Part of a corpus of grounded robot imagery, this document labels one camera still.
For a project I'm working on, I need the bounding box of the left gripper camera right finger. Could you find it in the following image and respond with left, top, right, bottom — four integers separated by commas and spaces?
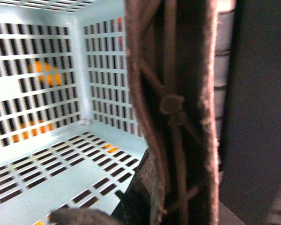
220, 0, 281, 225

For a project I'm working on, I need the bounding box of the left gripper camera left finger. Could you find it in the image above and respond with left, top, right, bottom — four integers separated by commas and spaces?
48, 208, 122, 225

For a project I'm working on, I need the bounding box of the light blue plastic basket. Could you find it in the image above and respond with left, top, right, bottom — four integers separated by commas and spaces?
0, 0, 147, 225

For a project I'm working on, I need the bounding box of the brown basket handle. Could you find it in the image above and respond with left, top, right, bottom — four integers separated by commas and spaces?
125, 0, 219, 225

